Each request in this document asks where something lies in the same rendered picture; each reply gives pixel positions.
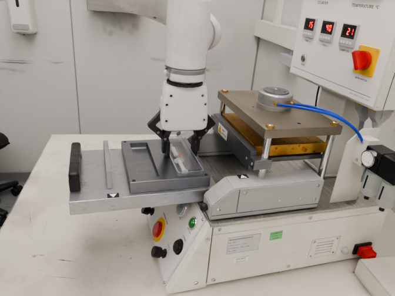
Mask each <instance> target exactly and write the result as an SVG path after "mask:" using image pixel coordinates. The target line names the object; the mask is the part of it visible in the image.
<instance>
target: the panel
mask: <svg viewBox="0 0 395 296"><path fill-rule="evenodd" d="M151 208H152V207H151ZM176 208H177V204H173V205H166V206H155V207H154V209H155V211H154V214H153V215H152V216H151V215H150V214H148V215H146V218H147V220H148V224H149V229H150V233H151V236H152V241H153V245H154V246H158V247H162V249H166V250H167V255H166V257H165V258H162V257H160V258H157V260H158V264H159V269H160V273H161V276H162V281H163V285H164V287H166V284H167V283H168V282H169V280H170V278H171V276H172V275H173V273H174V272H175V270H176V269H177V267H178V265H179V263H180V262H181V260H182V258H183V257H184V255H185V254H186V252H187V250H188V249H189V247H190V245H191V244H192V242H193V241H194V239H195V237H196V236H197V234H198V232H199V231H200V229H201V228H202V226H203V224H204V223H205V221H206V219H205V217H204V215H203V213H202V211H201V210H200V207H199V205H198V203H197V202H194V203H190V207H189V211H188V213H187V215H186V216H184V217H179V216H178V214H177V213H176ZM191 218H194V219H195V224H194V226H193V227H192V228H190V227H189V226H188V222H189V220H190V219H191ZM157 221H161V222H162V232H161V234H160V236H159V237H154V236H153V234H152V230H153V226H154V224H155V223H156V222H157ZM176 240H180V241H181V243H182V246H181V249H180V251H179V252H178V253H174V251H173V244H174V242H175V241H176Z"/></svg>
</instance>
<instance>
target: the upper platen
mask: <svg viewBox="0 0 395 296"><path fill-rule="evenodd" d="M222 116H223V117H224V118H225V119H226V120H227V121H228V122H229V123H230V124H231V125H232V126H233V127H234V128H235V129H236V130H237V131H238V132H239V133H240V134H241V135H242V136H243V137H244V138H245V139H246V140H247V141H248V142H249V143H250V144H251V145H252V146H253V147H254V148H255V149H256V150H257V156H261V152H262V146H263V140H264V138H262V137H261V135H259V134H258V133H257V132H256V131H255V130H253V129H252V128H251V127H250V126H249V125H248V124H247V123H246V122H244V121H243V120H242V119H241V118H240V117H239V116H238V115H237V114H235V113H222ZM324 145H325V142H324V141H323V140H321V139H319V138H318V137H317V136H305V137H282V138H272V142H271V147H270V152H269V157H270V158H271V159H272V162H281V161H289V160H305V159H321V158H322V154H321V152H323V150H324Z"/></svg>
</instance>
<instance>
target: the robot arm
mask: <svg viewBox="0 0 395 296"><path fill-rule="evenodd" d="M109 1H110V2H111V3H113V4H114V5H115V6H117V7H118V8H120V9H122V10H124V11H126V12H130V13H133V14H137V15H141V16H144V17H147V18H150V19H153V20H155V21H158V22H160V23H162V24H164V25H166V49H165V66H166V68H165V69H164V70H163V74H164V76H167V77H168V78H167V80H165V81H164V82H163V86H162V91H161V96H160V104H159V111H158V113H157V114H156V115H155V116H154V117H153V118H152V119H151V120H150V121H149V122H148V123H147V125H148V128H150V129H151V130H152V131H153V132H155V133H156V134H157V135H158V136H159V137H160V138H161V139H162V153H164V154H165V156H166V158H169V157H170V141H169V136H170V134H171V132H177V131H191V130H193V132H194V135H192V140H191V148H190V149H191V150H192V152H193V154H194V155H195V156H197V153H198V151H199V147H200V140H201V139H202V137H203V136H204V135H205V134H206V133H207V132H208V131H209V129H211V128H212V127H213V126H214V125H215V124H216V123H215V121H214V120H213V119H212V118H211V117H210V116H209V115H208V113H207V86H206V84H205V83H204V82H203V81H204V80H205V76H206V62H207V51H208V50H210V49H212V48H214V47H215V46H216V45H217V44H218V43H219V41H220V39H221V37H222V29H221V26H220V24H219V22H218V20H217V19H216V18H215V17H214V16H213V15H212V14H211V6H212V1H211V0H109ZM158 122H159V123H160V124H161V127H162V130H161V129H160V128H158V127H157V126H156V124H157V123H158Z"/></svg>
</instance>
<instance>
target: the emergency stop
mask: <svg viewBox="0 0 395 296"><path fill-rule="evenodd" d="M161 232H162V222H161V221H157V222H156V223H155V224H154V226H153V230H152V234H153V236H154V237H159V236H160V234H161Z"/></svg>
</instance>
